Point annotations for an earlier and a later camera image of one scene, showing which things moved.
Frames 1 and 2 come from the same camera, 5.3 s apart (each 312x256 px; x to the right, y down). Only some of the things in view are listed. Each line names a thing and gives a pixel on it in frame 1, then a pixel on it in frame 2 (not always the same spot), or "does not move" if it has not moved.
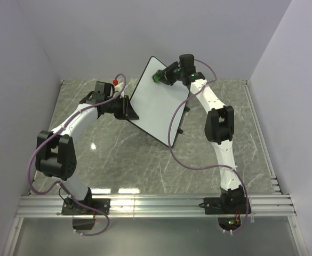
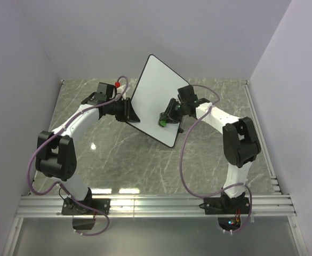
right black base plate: (229, 204) does not move
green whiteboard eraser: (156, 78) to (162, 123)
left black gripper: (128, 112) does not move
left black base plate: (71, 207) does not move
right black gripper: (167, 71) to (168, 115)
